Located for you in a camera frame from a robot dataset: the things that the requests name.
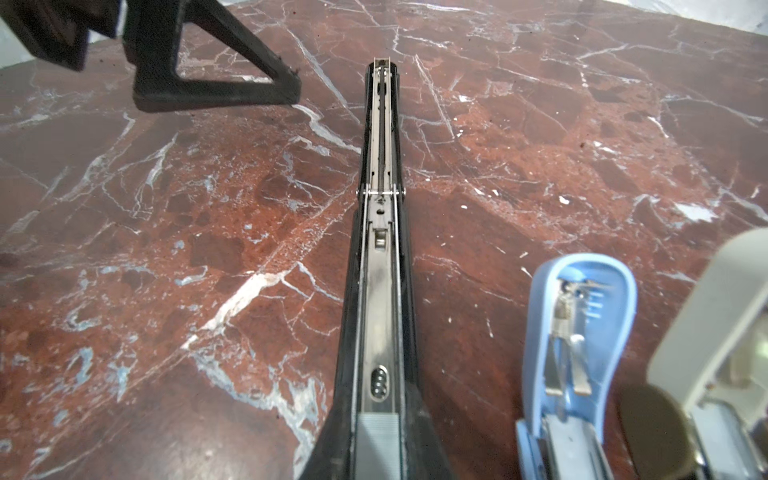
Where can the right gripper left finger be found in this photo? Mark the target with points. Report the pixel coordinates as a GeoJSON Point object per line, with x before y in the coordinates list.
{"type": "Point", "coordinates": [333, 454]}

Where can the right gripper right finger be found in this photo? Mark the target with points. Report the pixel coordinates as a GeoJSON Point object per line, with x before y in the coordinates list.
{"type": "Point", "coordinates": [425, 457]}

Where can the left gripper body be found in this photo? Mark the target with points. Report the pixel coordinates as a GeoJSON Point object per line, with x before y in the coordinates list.
{"type": "Point", "coordinates": [57, 31]}

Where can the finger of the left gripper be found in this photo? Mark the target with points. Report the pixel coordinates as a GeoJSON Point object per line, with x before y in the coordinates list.
{"type": "Point", "coordinates": [191, 55]}

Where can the blue mini stapler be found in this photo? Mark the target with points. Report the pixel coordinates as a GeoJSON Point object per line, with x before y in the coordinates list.
{"type": "Point", "coordinates": [581, 309]}

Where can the white mini stapler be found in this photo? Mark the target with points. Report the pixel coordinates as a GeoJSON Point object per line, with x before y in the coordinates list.
{"type": "Point", "coordinates": [703, 407]}

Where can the staple strip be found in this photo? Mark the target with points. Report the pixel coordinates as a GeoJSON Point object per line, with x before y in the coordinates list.
{"type": "Point", "coordinates": [377, 447]}

